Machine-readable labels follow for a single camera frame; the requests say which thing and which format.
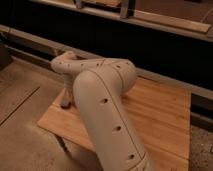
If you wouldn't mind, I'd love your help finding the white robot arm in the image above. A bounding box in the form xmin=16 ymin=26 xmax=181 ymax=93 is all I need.
xmin=51 ymin=51 xmax=155 ymax=171

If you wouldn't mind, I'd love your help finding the wooden table leg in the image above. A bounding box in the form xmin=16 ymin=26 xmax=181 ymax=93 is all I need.
xmin=56 ymin=136 xmax=67 ymax=152

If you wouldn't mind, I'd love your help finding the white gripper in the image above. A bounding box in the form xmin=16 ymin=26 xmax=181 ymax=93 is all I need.
xmin=60 ymin=74 xmax=74 ymax=108

